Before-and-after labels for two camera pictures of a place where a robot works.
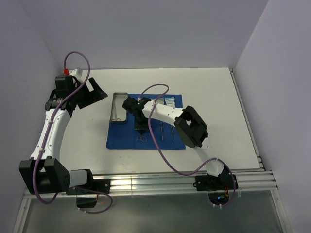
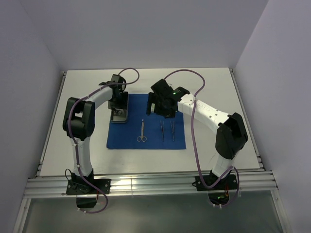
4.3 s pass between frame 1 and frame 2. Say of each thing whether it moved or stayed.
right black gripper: moved
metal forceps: moved
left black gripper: moved
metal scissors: stayed
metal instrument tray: stayed
